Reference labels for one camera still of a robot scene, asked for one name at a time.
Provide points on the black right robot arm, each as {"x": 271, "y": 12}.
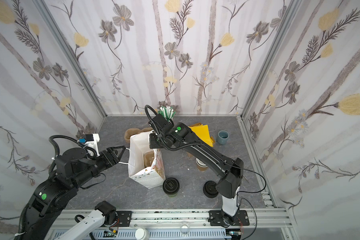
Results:
{"x": 175, "y": 137}

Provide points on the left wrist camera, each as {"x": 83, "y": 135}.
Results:
{"x": 90, "y": 143}

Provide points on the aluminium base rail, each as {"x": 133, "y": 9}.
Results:
{"x": 254, "y": 224}

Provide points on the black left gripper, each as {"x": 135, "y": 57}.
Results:
{"x": 107, "y": 156}

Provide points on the teal ceramic cup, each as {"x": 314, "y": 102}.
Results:
{"x": 223, "y": 137}

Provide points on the white paper gift bag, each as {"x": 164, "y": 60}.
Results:
{"x": 150, "y": 177}

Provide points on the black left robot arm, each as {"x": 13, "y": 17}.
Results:
{"x": 75, "y": 163}

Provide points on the stacked paper cups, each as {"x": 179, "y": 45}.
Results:
{"x": 201, "y": 166}

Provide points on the yellow paper napkin stack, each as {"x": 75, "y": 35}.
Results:
{"x": 203, "y": 134}

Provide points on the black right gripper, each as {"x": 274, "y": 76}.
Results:
{"x": 156, "y": 142}

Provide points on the brown pulp cup carrier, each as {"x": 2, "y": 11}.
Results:
{"x": 149, "y": 158}

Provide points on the stacked pulp cup carriers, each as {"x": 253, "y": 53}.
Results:
{"x": 134, "y": 131}

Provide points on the clear round cap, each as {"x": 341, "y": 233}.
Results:
{"x": 185, "y": 229}

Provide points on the white round knob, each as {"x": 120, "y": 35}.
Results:
{"x": 142, "y": 234}

